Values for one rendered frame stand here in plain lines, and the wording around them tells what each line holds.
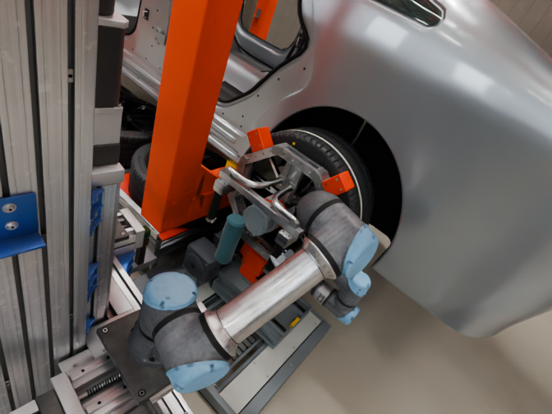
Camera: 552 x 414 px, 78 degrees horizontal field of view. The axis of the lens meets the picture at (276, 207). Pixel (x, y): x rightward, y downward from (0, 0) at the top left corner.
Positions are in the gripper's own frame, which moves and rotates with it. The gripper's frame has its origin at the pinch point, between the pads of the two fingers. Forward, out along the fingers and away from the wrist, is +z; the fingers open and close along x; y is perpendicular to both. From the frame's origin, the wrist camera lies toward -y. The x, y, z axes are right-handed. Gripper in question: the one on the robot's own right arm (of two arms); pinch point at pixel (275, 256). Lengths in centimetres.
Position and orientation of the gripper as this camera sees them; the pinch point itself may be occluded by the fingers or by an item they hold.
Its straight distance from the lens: 130.2
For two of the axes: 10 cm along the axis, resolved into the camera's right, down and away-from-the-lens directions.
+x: -5.9, 2.9, -7.6
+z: -7.4, -5.8, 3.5
